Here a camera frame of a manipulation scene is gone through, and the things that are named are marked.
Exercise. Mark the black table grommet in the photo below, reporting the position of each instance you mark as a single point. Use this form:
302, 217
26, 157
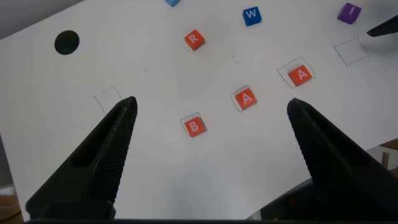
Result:
66, 42

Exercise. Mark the orange B letter block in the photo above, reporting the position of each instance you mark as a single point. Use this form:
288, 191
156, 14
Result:
194, 126

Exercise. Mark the orange A letter block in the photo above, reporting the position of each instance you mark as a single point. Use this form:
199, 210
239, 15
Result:
300, 75
245, 98

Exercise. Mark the orange R letter block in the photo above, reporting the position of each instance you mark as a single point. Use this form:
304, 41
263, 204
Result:
194, 39

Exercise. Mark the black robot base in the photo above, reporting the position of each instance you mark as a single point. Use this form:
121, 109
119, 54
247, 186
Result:
289, 202

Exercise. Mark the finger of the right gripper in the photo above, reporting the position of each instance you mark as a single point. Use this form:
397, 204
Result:
385, 28

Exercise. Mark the purple I letter block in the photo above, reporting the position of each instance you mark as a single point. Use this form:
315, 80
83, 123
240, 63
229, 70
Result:
349, 13

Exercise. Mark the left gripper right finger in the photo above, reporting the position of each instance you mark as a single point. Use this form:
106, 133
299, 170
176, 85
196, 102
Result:
342, 174

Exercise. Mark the blue W letter block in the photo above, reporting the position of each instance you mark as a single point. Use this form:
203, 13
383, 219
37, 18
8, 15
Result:
252, 16

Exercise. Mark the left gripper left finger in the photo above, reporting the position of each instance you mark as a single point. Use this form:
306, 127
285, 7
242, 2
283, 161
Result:
93, 168

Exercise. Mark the light blue letter block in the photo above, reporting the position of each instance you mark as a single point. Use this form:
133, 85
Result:
172, 2

